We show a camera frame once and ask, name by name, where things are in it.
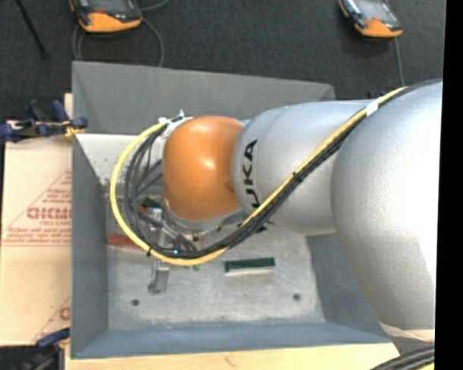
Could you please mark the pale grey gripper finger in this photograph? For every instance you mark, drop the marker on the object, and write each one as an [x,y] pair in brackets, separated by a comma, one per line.
[163,281]
[152,280]

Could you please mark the red-brown flat block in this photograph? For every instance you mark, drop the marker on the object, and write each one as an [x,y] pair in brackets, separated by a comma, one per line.
[120,240]

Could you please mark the grey metal bin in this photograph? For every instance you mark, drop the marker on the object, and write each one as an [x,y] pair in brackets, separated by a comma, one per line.
[212,312]

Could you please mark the dark green flat block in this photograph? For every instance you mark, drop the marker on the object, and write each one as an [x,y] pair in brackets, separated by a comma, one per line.
[250,264]

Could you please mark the brown cardboard board, red print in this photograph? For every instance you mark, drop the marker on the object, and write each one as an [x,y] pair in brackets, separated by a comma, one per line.
[34,181]

